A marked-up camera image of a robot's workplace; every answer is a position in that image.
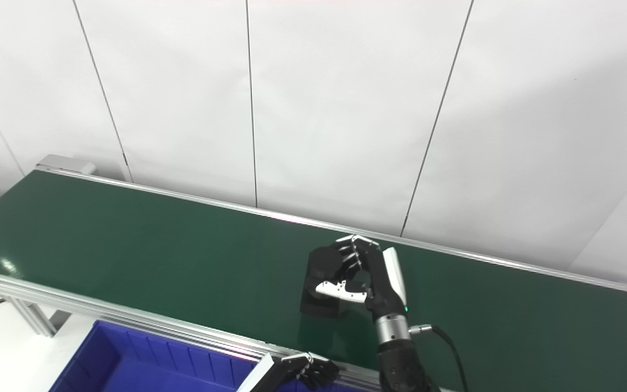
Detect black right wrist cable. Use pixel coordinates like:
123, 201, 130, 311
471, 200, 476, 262
409, 323, 470, 392

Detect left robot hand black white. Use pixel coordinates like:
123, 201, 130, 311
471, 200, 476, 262
236, 352, 340, 392

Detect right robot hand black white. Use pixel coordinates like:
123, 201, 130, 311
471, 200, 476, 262
315, 235, 408, 322

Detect aluminium conveyor leg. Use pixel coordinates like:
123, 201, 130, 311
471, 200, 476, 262
6, 297, 69, 338

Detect green conveyor belt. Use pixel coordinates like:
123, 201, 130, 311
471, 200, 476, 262
0, 170, 627, 392
0, 154, 627, 392

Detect blue plastic bin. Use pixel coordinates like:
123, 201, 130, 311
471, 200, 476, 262
50, 320, 262, 392

